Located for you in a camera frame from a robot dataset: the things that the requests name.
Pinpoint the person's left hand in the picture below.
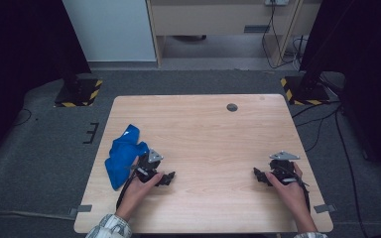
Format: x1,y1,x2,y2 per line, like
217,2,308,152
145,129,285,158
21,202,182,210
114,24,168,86
118,157,165,213

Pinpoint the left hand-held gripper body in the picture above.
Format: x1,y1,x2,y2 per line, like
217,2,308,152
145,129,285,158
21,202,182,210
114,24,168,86
128,148,165,184

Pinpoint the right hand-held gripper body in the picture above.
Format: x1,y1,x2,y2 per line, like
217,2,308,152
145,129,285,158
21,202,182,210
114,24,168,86
269,150,302,184

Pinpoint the person's right hand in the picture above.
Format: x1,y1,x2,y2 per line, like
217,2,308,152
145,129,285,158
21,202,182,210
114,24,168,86
265,162,312,217

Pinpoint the light wooden desk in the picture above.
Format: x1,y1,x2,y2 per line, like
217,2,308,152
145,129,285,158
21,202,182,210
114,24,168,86
145,0,321,68

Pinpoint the thin black floor cable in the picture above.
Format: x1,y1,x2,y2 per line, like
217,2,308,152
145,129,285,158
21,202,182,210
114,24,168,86
12,108,33,127

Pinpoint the black stand post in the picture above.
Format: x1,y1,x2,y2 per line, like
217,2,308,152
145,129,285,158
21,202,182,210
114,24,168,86
298,29,326,94

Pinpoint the grey tape piece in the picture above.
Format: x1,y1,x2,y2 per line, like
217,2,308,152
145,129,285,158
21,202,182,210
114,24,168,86
313,203,338,214
68,204,93,218

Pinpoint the black curtain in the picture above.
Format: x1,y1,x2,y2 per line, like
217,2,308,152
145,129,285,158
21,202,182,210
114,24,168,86
299,0,381,181
0,0,92,167

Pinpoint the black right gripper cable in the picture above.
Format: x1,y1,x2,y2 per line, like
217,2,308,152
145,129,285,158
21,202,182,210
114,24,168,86
289,170,312,213

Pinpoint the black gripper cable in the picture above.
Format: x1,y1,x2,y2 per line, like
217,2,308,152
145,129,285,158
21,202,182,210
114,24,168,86
115,170,137,211
289,170,312,213

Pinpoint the white cabinet panel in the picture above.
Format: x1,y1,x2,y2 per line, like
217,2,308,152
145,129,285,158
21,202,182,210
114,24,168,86
62,0,157,62

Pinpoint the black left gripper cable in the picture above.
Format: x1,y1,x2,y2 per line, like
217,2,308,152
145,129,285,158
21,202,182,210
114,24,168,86
115,170,137,211

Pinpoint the white power strip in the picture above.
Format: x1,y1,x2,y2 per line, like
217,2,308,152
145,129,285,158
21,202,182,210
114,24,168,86
264,0,291,7

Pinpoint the blue cloth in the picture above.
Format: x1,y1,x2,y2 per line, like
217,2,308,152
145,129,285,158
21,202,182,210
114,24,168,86
104,124,151,191

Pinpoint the black hanging cable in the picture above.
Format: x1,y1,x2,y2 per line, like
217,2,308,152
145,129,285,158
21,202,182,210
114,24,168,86
260,0,301,70

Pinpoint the striped black stand base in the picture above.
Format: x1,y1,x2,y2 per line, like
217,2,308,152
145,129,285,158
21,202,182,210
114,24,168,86
54,77,104,108
280,75,331,107

